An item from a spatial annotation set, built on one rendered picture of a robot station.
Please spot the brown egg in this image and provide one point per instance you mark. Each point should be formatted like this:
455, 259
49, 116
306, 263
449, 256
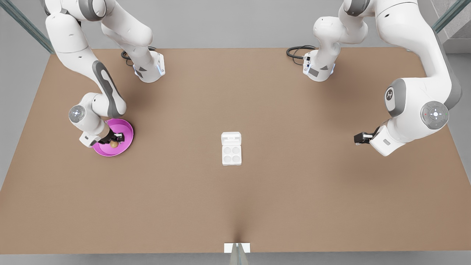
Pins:
114, 144

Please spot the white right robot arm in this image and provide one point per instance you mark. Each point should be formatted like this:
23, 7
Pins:
75, 44

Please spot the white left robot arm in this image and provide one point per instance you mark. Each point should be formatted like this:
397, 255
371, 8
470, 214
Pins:
415, 92

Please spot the white egg box lid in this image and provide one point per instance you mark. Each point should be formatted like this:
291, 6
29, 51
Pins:
231, 138

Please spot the white egg box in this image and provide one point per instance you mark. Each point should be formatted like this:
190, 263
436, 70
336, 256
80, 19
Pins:
232, 154

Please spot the magenta round plate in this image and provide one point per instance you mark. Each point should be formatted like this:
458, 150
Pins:
123, 129

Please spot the silver frame post with foot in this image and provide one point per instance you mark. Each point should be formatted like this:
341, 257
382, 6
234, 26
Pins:
237, 252

